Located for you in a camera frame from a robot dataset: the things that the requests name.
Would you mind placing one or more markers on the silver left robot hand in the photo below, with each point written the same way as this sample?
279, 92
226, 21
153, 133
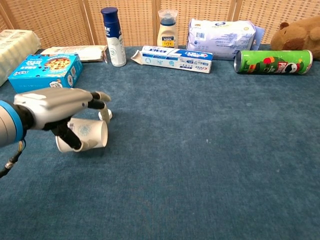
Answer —
50, 105

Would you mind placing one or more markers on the white floral paper cup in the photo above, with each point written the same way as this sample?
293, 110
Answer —
92, 131

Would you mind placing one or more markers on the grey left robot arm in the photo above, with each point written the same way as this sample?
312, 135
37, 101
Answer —
7, 125

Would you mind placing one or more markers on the small white cap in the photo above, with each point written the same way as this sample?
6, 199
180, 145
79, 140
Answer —
100, 115

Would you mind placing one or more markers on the white bottle with blue cap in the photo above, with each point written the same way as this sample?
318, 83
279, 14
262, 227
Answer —
115, 42

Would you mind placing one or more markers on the blue cookie box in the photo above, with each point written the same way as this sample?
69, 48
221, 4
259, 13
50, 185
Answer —
42, 72

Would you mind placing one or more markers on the flat white plastic packet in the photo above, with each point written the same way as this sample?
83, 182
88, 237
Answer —
80, 53

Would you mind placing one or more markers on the long cream wrapped package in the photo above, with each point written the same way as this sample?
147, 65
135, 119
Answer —
15, 52

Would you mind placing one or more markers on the woven wooden folding screen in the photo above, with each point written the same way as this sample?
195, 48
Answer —
62, 22

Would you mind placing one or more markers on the white blue toothpaste box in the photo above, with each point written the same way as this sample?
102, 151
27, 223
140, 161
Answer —
175, 60

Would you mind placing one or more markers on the mayonnaise jar with clear lid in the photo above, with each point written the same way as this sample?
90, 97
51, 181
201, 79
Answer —
167, 32

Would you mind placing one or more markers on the blue table cloth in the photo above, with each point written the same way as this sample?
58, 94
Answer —
187, 150

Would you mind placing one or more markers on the white blue tissue pack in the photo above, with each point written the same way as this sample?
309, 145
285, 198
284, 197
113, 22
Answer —
220, 37

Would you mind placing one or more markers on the green Pringles can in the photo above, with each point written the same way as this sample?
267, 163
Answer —
272, 62

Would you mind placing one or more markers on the brown capybara plush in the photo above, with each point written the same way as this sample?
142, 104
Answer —
297, 35

